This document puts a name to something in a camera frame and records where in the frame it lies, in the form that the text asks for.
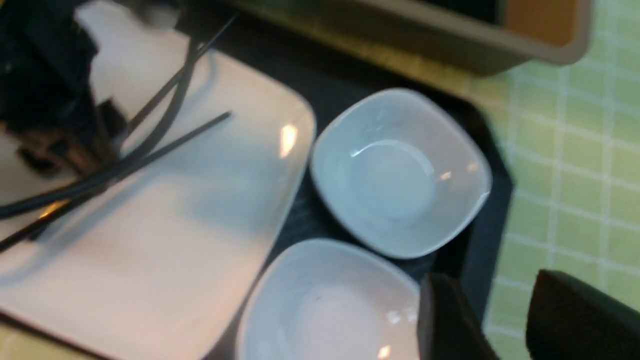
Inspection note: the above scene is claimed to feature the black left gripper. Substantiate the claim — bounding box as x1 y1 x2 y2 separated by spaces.
0 0 126 176

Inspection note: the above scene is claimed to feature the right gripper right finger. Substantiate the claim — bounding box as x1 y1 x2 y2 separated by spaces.
525 269 640 360

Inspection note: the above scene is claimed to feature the brown plastic chopstick bin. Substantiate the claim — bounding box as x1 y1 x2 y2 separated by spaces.
233 0 595 76

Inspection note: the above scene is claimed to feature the white square rice plate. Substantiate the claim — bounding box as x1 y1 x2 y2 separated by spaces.
1 14 316 360

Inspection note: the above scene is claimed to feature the white bowl tray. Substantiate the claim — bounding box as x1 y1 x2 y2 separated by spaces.
310 88 493 260
234 238 419 360

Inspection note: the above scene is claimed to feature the black cable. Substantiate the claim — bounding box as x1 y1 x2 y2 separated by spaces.
0 40 201 218

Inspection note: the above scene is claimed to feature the green checked table mat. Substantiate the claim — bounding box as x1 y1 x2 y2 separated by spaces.
468 0 640 360

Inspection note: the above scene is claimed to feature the black chopstick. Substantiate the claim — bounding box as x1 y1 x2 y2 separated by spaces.
0 111 233 251
127 12 240 135

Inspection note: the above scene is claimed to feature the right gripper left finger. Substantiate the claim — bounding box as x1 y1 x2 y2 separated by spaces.
418 273 499 360

